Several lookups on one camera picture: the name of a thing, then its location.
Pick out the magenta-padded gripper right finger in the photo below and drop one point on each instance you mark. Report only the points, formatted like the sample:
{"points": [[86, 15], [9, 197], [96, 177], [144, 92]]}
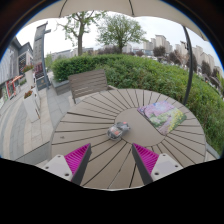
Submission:
{"points": [[146, 159]]}

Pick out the grey computer mouse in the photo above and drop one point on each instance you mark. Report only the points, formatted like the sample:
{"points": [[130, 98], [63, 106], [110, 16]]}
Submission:
{"points": [[117, 130]]}

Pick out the tall grey sign pillar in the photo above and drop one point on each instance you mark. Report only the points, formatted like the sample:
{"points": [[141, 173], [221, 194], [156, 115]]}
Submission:
{"points": [[39, 53]]}

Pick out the dense-crowned green tree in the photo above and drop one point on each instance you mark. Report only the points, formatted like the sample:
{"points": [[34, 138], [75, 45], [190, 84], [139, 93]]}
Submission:
{"points": [[120, 30]]}

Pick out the white square planter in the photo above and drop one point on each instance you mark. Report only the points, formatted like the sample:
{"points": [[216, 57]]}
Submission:
{"points": [[30, 106]]}

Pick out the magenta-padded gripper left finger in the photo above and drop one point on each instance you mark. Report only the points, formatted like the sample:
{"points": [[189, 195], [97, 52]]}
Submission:
{"points": [[77, 159]]}

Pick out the beige parasol canopy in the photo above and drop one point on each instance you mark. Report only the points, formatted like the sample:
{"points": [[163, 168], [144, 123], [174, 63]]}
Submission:
{"points": [[100, 6]]}

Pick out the group of beige apartment buildings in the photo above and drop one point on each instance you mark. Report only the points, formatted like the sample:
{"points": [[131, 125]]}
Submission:
{"points": [[160, 41]]}

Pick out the flower landscape print mouse pad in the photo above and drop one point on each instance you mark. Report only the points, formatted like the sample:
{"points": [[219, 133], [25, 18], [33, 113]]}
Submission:
{"points": [[162, 116]]}

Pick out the dark curved parasol pole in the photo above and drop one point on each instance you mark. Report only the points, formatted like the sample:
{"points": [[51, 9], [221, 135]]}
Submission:
{"points": [[190, 66]]}

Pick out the thin-crowned tree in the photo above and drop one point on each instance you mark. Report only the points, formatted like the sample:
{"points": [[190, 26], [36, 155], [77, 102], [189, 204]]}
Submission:
{"points": [[80, 38]]}

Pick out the brown slatted outdoor chair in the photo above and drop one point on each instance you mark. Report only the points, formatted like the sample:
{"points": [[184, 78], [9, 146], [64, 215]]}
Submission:
{"points": [[87, 84]]}

